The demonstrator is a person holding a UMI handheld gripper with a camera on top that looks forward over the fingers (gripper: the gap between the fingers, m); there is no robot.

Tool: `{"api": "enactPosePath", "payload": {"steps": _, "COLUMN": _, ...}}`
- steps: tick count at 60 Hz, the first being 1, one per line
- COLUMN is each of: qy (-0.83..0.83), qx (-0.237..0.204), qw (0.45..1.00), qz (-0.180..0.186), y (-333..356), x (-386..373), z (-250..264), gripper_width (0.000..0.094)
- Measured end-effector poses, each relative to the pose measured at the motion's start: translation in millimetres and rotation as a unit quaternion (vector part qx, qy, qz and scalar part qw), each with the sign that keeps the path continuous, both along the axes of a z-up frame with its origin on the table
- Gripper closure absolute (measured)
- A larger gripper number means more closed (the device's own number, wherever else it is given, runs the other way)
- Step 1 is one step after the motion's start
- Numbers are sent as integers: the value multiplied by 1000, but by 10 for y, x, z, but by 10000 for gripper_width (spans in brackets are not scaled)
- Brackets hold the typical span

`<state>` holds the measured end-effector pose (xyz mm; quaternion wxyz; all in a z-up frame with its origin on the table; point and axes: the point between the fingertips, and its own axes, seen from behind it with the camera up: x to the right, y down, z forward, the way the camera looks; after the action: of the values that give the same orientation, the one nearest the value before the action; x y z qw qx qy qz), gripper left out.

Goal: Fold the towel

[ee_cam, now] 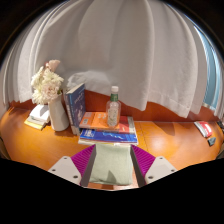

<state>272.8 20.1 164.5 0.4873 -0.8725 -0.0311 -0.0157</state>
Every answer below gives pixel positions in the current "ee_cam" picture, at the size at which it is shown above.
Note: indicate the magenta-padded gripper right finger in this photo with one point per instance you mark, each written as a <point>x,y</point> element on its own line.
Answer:
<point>150,166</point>

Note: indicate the white ceramic vase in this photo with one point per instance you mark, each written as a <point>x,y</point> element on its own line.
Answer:
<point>59,115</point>

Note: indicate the yellow flat book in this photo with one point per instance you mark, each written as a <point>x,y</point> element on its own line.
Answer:
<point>32,124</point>

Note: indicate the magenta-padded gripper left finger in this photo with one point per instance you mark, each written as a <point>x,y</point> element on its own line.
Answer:
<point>75,166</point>

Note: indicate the blue flat book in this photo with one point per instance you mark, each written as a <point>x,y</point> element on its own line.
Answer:
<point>110,136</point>

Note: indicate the white flat book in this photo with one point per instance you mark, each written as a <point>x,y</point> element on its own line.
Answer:
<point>40,113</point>

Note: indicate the small dark object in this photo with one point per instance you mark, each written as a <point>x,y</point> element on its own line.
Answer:
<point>211,141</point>

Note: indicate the blue standing book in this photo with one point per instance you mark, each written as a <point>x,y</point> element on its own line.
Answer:
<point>78,105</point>

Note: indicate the window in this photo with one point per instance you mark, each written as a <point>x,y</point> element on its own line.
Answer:
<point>211,73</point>

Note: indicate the clear plastic bottle, green label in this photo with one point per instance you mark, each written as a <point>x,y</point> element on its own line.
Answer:
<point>113,111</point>

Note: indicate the orange flat book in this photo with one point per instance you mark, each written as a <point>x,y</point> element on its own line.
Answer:
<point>95,120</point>

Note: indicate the white and pink flower bouquet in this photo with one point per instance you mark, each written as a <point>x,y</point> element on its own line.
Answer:
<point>46,83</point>

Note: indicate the light green towel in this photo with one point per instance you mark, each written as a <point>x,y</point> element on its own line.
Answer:
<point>111,165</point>

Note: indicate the white curtain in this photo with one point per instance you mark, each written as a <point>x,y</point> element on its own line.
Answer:
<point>126,50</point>

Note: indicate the red and white flat packet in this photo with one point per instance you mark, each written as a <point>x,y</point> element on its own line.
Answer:
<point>204,128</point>

